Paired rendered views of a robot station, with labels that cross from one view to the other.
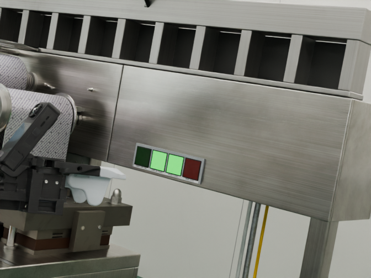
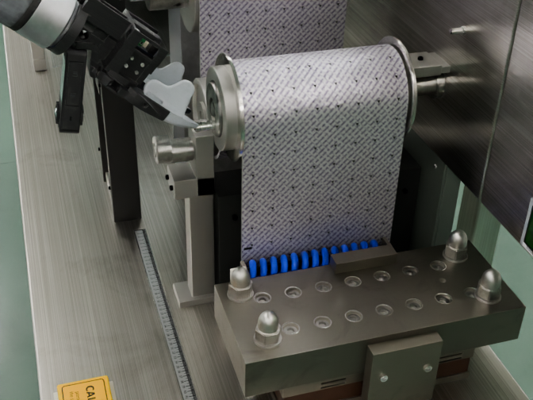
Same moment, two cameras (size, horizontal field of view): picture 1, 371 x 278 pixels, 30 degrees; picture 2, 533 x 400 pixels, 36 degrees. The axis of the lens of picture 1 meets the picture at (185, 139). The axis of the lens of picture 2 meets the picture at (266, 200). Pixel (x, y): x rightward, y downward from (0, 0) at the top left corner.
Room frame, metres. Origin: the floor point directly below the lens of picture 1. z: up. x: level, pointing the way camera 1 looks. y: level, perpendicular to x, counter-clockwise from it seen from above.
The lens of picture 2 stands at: (1.14, -0.07, 1.76)
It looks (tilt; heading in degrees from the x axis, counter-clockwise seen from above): 34 degrees down; 35
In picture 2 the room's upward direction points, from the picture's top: 2 degrees clockwise
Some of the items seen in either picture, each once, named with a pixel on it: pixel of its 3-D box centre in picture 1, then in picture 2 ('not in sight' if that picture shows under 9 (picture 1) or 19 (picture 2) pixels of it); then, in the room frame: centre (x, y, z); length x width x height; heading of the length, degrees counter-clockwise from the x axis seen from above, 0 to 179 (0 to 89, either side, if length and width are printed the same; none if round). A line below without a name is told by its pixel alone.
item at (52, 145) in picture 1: (33, 162); (320, 202); (1.98, 0.42, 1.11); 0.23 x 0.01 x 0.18; 143
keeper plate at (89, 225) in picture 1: (88, 230); (401, 374); (1.89, 0.22, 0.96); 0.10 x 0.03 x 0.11; 143
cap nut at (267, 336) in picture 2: not in sight; (268, 325); (1.78, 0.36, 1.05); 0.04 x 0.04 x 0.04
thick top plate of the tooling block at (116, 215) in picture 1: (63, 210); (366, 311); (1.94, 0.30, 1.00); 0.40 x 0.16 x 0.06; 143
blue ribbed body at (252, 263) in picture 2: not in sight; (316, 260); (1.96, 0.41, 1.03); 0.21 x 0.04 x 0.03; 143
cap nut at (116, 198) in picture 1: (116, 196); (490, 282); (2.04, 0.17, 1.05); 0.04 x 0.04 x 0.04
